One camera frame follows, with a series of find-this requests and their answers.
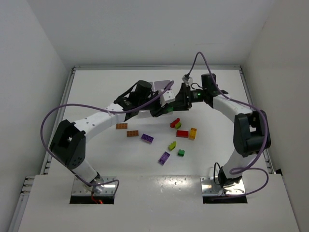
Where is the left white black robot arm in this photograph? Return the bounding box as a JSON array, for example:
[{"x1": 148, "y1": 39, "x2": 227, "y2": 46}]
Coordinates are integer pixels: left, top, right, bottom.
[{"x1": 49, "y1": 80, "x2": 174, "y2": 186}]

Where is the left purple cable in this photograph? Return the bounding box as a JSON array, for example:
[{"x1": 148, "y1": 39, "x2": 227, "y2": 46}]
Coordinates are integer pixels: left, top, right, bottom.
[{"x1": 40, "y1": 80, "x2": 175, "y2": 196}]

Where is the metal base plate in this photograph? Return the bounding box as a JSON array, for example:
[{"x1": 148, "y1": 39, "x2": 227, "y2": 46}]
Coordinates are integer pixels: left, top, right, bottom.
[
  {"x1": 71, "y1": 176, "x2": 117, "y2": 197},
  {"x1": 200, "y1": 176, "x2": 246, "y2": 197}
]

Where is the white divided container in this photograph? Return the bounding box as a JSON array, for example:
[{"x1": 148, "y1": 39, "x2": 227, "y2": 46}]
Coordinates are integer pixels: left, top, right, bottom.
[
  {"x1": 154, "y1": 80, "x2": 170, "y2": 92},
  {"x1": 136, "y1": 80, "x2": 154, "y2": 118}
]

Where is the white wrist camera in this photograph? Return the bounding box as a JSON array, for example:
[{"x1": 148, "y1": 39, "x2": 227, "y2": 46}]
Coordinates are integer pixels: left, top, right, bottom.
[
  {"x1": 182, "y1": 74, "x2": 193, "y2": 86},
  {"x1": 159, "y1": 90, "x2": 176, "y2": 107}
]

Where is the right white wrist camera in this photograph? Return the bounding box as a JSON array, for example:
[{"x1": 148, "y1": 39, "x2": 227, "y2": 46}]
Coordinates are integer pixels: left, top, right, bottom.
[{"x1": 182, "y1": 74, "x2": 193, "y2": 86}]

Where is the left white divided container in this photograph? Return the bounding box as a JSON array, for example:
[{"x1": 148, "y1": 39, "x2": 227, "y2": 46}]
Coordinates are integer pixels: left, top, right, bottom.
[{"x1": 136, "y1": 80, "x2": 154, "y2": 118}]

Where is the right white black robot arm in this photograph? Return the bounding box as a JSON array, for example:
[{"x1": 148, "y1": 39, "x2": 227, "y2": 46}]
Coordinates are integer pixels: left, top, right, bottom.
[{"x1": 172, "y1": 73, "x2": 271, "y2": 187}]

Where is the purple cable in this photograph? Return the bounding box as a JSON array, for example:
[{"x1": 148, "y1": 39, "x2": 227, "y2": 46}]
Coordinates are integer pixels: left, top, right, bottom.
[
  {"x1": 40, "y1": 80, "x2": 175, "y2": 196},
  {"x1": 185, "y1": 51, "x2": 269, "y2": 198}
]

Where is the green two-by-two lego brick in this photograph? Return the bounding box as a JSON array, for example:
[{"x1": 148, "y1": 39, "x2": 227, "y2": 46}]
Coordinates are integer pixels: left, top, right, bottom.
[{"x1": 166, "y1": 107, "x2": 173, "y2": 113}]

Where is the purple butterfly lego brick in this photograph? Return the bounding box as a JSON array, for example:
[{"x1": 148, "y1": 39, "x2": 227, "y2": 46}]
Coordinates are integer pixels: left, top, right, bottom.
[{"x1": 141, "y1": 133, "x2": 154, "y2": 144}]

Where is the dark green lego brick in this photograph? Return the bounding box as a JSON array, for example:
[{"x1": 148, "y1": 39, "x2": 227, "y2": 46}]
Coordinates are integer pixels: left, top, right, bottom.
[{"x1": 177, "y1": 149, "x2": 185, "y2": 157}]

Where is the orange lego plate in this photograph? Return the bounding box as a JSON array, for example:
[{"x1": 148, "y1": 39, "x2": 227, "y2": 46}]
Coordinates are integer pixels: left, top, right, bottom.
[
  {"x1": 116, "y1": 123, "x2": 128, "y2": 130},
  {"x1": 126, "y1": 130, "x2": 139, "y2": 137}
]

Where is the yellow lego brick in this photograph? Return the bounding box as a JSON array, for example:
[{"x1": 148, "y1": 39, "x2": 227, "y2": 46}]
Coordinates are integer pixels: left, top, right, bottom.
[{"x1": 189, "y1": 128, "x2": 197, "y2": 140}]

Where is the right white divided container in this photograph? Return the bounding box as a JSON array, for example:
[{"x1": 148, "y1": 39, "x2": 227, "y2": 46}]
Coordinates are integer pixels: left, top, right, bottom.
[{"x1": 154, "y1": 80, "x2": 170, "y2": 92}]

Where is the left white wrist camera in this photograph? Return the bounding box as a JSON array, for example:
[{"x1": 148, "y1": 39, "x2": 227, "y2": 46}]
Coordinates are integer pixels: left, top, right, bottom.
[{"x1": 159, "y1": 90, "x2": 176, "y2": 107}]

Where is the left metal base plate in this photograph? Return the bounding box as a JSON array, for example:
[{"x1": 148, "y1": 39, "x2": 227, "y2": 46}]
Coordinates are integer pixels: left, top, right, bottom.
[{"x1": 71, "y1": 176, "x2": 117, "y2": 197}]

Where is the lime green lego brick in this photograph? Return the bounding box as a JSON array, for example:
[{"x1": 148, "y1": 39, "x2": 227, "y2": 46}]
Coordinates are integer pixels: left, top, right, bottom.
[{"x1": 168, "y1": 141, "x2": 177, "y2": 151}]

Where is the small lime lego brick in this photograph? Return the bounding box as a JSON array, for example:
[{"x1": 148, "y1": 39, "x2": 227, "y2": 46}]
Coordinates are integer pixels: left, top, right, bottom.
[{"x1": 175, "y1": 122, "x2": 182, "y2": 130}]

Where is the small red lego brick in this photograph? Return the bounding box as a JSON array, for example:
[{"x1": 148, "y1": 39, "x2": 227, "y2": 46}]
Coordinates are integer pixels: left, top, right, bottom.
[{"x1": 170, "y1": 118, "x2": 180, "y2": 128}]

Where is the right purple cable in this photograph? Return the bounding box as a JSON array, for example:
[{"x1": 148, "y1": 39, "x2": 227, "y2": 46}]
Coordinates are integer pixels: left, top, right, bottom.
[{"x1": 185, "y1": 51, "x2": 269, "y2": 198}]

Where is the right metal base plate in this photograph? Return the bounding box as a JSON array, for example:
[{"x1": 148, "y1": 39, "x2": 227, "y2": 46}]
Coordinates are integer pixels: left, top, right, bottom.
[{"x1": 200, "y1": 176, "x2": 246, "y2": 197}]

